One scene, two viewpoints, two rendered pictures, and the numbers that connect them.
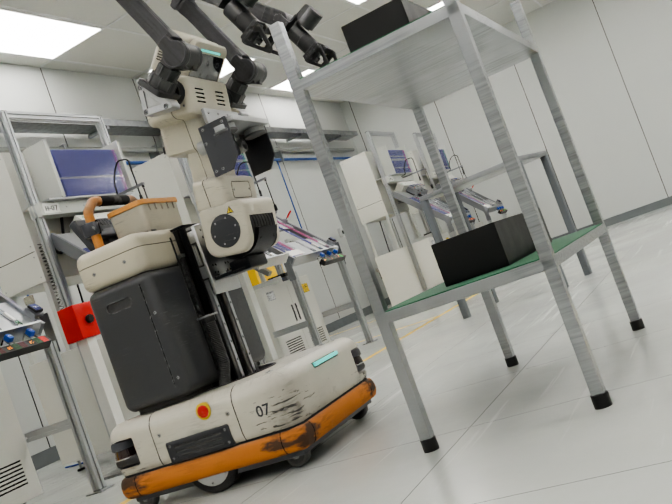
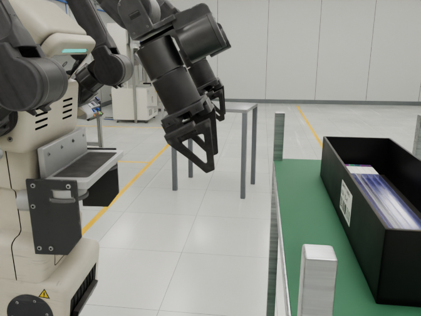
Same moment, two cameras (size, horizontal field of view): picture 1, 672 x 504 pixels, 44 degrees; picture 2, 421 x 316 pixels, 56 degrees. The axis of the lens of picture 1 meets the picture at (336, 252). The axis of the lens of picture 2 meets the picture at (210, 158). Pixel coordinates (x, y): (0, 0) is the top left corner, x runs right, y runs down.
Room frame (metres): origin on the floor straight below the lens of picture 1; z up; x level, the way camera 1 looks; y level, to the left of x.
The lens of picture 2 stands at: (1.74, 0.15, 1.28)
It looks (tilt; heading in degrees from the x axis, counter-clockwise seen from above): 15 degrees down; 342
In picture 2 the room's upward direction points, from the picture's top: straight up
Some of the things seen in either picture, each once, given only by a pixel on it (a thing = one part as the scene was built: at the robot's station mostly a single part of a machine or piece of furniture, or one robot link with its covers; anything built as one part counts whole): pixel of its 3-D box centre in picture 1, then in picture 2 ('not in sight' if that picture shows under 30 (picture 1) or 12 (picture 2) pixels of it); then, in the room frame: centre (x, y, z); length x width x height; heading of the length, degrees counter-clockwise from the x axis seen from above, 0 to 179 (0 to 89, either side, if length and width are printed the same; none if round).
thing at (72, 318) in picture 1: (102, 386); not in sight; (3.81, 1.20, 0.39); 0.24 x 0.24 x 0.78; 65
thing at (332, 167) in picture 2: (415, 45); (385, 194); (2.33, -0.41, 1.01); 0.57 x 0.17 x 0.11; 154
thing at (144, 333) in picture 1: (181, 298); not in sight; (2.78, 0.54, 0.59); 0.55 x 0.34 x 0.83; 158
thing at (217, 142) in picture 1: (234, 140); (74, 183); (2.63, 0.18, 0.99); 0.28 x 0.16 x 0.22; 158
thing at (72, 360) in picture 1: (133, 388); not in sight; (4.66, 1.32, 0.31); 0.70 x 0.65 x 0.62; 155
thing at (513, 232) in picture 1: (497, 243); not in sight; (2.33, -0.43, 0.41); 0.57 x 0.17 x 0.11; 155
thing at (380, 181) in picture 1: (401, 216); (134, 68); (9.18, -0.81, 0.95); 1.36 x 0.82 x 1.90; 65
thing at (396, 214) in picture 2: not in sight; (383, 207); (2.33, -0.41, 0.98); 0.51 x 0.07 x 0.03; 154
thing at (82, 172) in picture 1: (84, 175); not in sight; (4.66, 1.18, 1.52); 0.51 x 0.13 x 0.27; 155
